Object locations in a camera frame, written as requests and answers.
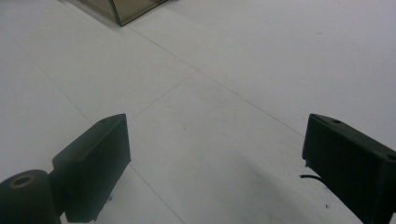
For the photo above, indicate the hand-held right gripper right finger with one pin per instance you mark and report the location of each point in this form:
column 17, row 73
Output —
column 351, row 165

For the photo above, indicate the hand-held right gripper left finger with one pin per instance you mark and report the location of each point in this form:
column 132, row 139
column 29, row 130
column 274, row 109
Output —
column 93, row 168

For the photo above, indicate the smoky transparent drawer box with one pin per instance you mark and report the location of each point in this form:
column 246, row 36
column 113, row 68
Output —
column 130, row 9

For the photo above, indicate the white table cover board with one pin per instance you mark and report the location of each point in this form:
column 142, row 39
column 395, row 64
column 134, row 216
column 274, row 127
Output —
column 233, row 77

